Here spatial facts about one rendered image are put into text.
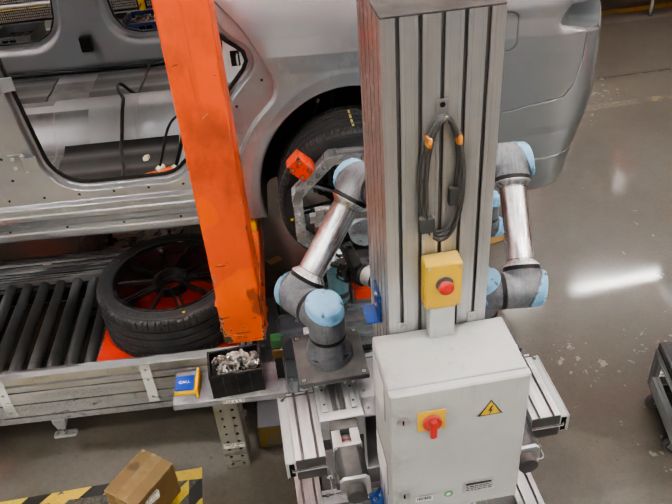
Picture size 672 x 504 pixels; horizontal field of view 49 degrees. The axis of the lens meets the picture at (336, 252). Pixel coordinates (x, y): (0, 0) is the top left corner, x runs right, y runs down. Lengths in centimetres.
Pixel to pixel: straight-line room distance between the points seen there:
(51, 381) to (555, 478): 207
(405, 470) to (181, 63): 132
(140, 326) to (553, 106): 192
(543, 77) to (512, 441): 161
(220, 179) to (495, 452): 123
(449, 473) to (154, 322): 158
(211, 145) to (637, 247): 267
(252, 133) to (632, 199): 259
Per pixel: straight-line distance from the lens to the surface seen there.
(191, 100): 234
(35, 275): 398
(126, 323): 319
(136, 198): 316
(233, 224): 256
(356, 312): 342
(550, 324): 375
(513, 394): 180
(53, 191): 324
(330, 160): 282
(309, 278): 230
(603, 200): 470
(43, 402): 338
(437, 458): 191
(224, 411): 292
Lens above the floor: 250
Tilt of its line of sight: 37 degrees down
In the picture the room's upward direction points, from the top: 5 degrees counter-clockwise
